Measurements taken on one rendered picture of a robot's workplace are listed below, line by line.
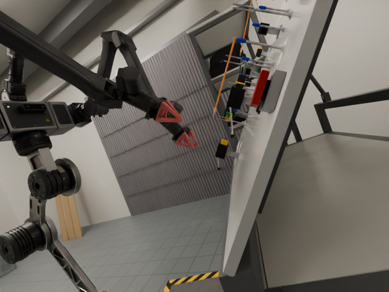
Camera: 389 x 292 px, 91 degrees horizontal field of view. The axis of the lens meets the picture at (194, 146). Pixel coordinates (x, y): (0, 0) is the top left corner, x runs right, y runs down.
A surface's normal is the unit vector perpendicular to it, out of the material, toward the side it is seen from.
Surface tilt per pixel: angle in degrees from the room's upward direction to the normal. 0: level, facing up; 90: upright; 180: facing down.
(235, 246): 90
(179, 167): 90
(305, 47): 90
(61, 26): 90
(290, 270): 0
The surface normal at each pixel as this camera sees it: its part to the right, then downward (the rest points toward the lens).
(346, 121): -0.36, 0.18
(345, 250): -0.37, -0.93
